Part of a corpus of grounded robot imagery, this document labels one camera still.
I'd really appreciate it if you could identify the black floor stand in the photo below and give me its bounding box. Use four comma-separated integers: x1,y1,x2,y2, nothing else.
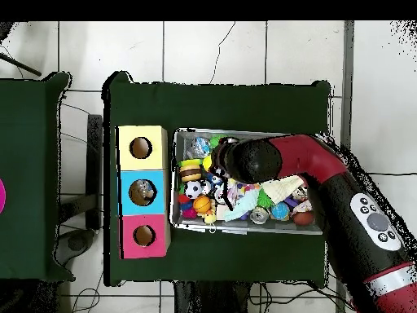
55,113,104,267

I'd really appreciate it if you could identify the thin black floor cable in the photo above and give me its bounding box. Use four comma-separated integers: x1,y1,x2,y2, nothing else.
209,21,237,85

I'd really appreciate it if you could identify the black tripod leg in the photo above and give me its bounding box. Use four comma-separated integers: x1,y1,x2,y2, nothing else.
0,51,42,78

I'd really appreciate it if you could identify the dark green tablecloth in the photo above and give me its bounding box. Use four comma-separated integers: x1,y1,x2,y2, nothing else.
103,70,333,288

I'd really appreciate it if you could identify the wooden box with three holes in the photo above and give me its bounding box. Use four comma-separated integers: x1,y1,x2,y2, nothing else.
116,125,172,260

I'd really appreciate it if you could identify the shallow clear mesh bin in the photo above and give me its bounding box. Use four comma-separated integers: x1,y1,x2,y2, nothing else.
170,128,333,235

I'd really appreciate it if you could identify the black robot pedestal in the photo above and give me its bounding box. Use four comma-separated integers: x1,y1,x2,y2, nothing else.
174,280,261,313

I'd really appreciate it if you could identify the green spiky ball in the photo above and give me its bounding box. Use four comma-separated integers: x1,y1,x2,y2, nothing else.
257,188,274,209

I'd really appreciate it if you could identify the dark green side table cloth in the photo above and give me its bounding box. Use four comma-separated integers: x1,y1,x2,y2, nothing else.
0,71,76,283

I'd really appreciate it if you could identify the small orange basketball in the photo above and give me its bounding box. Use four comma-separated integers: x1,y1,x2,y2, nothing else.
193,196,213,215

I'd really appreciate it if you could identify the wooden burger toy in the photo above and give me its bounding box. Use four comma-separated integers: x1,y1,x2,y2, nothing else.
179,159,203,183

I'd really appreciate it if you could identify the cream cloth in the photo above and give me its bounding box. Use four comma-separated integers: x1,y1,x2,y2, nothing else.
263,174,306,206

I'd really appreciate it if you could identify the small soccer ball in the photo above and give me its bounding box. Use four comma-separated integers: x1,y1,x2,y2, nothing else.
185,181,204,201

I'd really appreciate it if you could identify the red-brown ball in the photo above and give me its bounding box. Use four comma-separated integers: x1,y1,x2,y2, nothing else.
292,210,315,227

